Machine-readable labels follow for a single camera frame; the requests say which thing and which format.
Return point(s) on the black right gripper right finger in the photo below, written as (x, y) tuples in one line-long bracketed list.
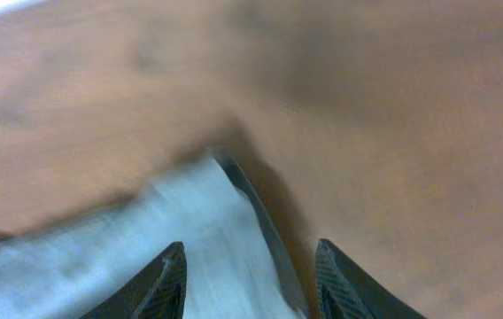
[(346, 291)]

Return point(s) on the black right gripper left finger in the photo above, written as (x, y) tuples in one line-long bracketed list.
[(158, 291)]

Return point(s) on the grey shorts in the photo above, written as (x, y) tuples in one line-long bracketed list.
[(106, 262)]

